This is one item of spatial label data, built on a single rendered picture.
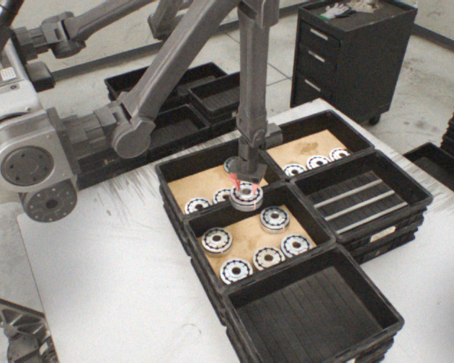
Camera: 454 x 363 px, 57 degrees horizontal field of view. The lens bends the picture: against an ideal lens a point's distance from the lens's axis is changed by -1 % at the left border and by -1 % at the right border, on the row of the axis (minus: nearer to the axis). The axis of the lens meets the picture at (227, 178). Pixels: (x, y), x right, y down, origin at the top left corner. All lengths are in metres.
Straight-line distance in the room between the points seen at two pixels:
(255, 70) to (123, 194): 1.03
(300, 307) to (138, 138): 0.72
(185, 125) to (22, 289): 1.33
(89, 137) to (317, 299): 0.82
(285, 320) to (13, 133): 0.87
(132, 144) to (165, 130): 1.79
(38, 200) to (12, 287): 1.44
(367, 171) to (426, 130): 1.83
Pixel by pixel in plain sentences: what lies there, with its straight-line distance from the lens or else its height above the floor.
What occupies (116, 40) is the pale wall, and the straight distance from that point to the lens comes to 4.27.
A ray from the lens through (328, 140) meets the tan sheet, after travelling 1.85.
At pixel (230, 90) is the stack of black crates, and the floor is 0.49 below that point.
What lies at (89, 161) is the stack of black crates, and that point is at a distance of 2.29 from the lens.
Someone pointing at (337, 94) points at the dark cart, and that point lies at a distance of 2.84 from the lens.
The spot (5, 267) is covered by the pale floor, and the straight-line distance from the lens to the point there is 2.72.
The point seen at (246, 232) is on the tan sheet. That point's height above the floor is 0.83.
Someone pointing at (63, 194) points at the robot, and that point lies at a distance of 1.22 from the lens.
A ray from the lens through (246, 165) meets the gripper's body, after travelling 1.19.
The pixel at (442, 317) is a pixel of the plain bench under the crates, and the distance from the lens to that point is 1.56.
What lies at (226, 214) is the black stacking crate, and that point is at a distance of 1.42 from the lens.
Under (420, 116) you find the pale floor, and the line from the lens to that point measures 3.66.
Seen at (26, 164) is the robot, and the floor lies 1.46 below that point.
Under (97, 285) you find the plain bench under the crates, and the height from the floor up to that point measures 0.70.
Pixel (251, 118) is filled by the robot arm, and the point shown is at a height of 1.34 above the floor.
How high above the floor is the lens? 1.96
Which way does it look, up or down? 44 degrees down
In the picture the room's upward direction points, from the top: 2 degrees counter-clockwise
